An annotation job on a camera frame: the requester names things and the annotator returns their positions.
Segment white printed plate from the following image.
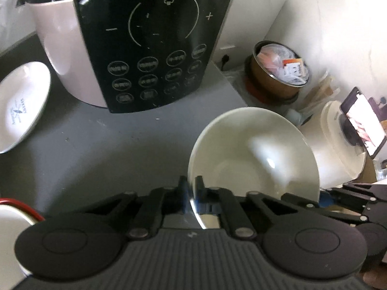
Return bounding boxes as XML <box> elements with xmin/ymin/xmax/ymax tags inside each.
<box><xmin>0</xmin><ymin>61</ymin><xmax>52</xmax><ymax>154</ymax></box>

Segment brown metal pot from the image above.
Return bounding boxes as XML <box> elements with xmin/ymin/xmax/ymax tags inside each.
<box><xmin>244</xmin><ymin>40</ymin><xmax>312</xmax><ymax>100</ymax></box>

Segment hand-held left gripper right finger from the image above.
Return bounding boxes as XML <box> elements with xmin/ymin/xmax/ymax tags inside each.
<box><xmin>193</xmin><ymin>175</ymin><xmax>304</xmax><ymax>239</ymax></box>

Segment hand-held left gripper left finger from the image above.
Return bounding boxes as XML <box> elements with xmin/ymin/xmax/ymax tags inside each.
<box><xmin>81</xmin><ymin>176</ymin><xmax>190</xmax><ymax>239</ymax></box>

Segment smartphone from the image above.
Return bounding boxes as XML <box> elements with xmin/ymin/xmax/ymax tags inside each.
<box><xmin>339</xmin><ymin>87</ymin><xmax>387</xmax><ymax>159</ymax></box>

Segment white bowl red rim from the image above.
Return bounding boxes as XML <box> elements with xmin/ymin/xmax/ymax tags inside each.
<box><xmin>0</xmin><ymin>198</ymin><xmax>46</xmax><ymax>290</ymax></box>

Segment black phone holder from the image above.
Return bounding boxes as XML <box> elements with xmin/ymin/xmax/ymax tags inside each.
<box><xmin>339</xmin><ymin>115</ymin><xmax>363</xmax><ymax>146</ymax></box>

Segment orange label packet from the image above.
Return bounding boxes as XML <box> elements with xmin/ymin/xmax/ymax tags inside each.
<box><xmin>283</xmin><ymin>58</ymin><xmax>304</xmax><ymax>77</ymax></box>

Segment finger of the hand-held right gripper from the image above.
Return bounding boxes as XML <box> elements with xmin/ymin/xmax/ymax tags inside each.
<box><xmin>326</xmin><ymin>183</ymin><xmax>387</xmax><ymax>216</ymax></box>
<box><xmin>281</xmin><ymin>193</ymin><xmax>368</xmax><ymax>226</ymax></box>

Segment clear plastic bag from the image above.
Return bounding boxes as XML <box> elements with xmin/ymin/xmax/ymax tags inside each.
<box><xmin>0</xmin><ymin>0</ymin><xmax>34</xmax><ymax>52</ymax></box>

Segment plain white bowl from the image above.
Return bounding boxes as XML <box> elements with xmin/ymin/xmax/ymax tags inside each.
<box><xmin>187</xmin><ymin>107</ymin><xmax>320</xmax><ymax>230</ymax></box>

